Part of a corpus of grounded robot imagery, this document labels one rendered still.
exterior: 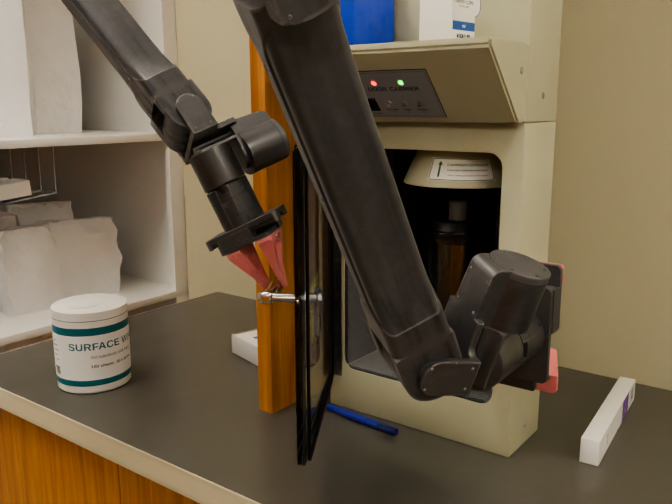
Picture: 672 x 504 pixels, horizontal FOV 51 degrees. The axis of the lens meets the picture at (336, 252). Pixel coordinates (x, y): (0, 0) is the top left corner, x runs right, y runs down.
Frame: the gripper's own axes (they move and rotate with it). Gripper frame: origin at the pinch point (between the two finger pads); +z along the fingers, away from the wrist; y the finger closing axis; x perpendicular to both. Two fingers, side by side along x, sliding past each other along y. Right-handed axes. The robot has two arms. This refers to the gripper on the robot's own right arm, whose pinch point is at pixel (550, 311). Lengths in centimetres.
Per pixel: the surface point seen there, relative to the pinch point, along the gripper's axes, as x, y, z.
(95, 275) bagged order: 138, -22, 33
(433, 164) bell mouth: 23.6, 14.6, 14.6
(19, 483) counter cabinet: 95, -47, -16
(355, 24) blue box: 28.4, 33.5, 1.9
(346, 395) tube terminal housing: 37.6, -24.0, 11.8
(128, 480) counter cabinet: 61, -35, -15
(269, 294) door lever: 30.0, 0.5, -14.5
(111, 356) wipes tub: 75, -20, -7
